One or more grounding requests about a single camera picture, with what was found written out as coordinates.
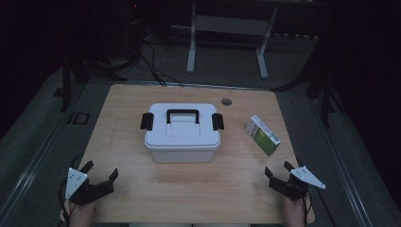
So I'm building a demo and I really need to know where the black floor cable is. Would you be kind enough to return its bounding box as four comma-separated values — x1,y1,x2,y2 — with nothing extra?
140,40,184,88

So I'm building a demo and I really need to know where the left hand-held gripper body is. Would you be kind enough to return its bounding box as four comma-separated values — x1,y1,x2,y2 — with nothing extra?
64,166,114,206

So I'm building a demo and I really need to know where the white plastic storage box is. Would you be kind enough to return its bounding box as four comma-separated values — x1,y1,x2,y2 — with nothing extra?
147,144,219,165

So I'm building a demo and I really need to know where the green and white carton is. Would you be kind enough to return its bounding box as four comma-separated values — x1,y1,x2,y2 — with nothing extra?
245,114,283,157

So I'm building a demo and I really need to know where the person's right hand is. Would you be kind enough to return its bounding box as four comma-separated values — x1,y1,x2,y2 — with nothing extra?
282,196,306,227

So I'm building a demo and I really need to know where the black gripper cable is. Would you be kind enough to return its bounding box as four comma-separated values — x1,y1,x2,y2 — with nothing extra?
57,153,85,227
296,157,337,227

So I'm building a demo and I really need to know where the person's left hand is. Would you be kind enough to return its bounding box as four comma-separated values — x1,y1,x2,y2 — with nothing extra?
68,201,96,227

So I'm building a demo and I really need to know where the black tripod stand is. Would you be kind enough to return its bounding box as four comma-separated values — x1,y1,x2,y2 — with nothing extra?
53,55,129,114
271,39,346,129

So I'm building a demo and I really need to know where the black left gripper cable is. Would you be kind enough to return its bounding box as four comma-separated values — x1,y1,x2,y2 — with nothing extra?
57,153,85,227

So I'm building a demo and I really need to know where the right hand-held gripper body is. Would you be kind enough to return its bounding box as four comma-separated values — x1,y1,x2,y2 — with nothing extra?
268,166,327,201

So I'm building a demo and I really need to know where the white box lid black handle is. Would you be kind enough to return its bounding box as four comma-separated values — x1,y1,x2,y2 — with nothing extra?
140,102,225,149

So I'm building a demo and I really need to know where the white metal stand frame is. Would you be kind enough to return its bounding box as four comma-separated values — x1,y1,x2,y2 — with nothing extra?
185,0,279,80

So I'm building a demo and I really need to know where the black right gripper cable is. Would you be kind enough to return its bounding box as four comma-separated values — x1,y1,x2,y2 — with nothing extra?
296,157,337,227

